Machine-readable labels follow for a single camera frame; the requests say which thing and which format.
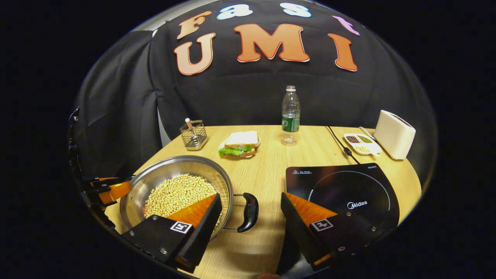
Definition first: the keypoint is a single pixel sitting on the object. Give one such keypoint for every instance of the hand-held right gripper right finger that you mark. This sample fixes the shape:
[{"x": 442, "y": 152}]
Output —
[{"x": 296, "y": 232}]

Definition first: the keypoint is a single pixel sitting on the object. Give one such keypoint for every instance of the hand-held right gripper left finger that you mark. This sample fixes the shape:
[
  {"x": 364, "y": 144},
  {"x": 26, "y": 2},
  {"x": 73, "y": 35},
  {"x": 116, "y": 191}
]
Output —
[{"x": 205, "y": 232}]

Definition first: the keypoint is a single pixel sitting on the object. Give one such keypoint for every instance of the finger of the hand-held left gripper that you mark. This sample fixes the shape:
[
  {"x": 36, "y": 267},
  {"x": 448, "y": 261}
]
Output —
[{"x": 116, "y": 190}]

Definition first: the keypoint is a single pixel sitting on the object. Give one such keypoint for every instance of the black induction cooktop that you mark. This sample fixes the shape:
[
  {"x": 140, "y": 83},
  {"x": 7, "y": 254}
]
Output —
[{"x": 348, "y": 186}]

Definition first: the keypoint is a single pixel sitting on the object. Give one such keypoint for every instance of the pile of soybeans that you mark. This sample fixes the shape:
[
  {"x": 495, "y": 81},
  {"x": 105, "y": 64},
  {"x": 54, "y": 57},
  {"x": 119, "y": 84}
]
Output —
[{"x": 180, "y": 192}]

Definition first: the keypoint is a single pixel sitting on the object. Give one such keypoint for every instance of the metal mesh holder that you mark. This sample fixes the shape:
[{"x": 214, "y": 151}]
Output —
[{"x": 193, "y": 139}]

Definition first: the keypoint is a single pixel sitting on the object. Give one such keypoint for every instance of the sandwich with lettuce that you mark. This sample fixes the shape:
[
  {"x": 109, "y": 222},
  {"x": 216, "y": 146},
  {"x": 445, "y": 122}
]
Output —
[{"x": 240, "y": 141}]

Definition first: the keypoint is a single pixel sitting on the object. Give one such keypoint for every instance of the white divided dish with grains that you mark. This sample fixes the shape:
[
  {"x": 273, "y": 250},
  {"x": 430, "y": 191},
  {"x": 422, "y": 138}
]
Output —
[{"x": 362, "y": 144}]

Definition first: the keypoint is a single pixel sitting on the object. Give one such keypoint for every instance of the clear water bottle green label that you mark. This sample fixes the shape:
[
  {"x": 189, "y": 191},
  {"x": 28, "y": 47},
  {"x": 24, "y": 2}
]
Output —
[{"x": 290, "y": 120}]

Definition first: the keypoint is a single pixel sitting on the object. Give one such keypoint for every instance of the white toaster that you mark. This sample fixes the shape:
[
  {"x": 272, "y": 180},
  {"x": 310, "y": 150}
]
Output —
[{"x": 393, "y": 135}]

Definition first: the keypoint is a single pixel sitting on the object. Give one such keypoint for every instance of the black backdrop cloth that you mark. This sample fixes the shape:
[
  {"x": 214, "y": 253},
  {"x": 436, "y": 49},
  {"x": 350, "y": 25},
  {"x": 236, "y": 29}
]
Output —
[{"x": 232, "y": 93}]

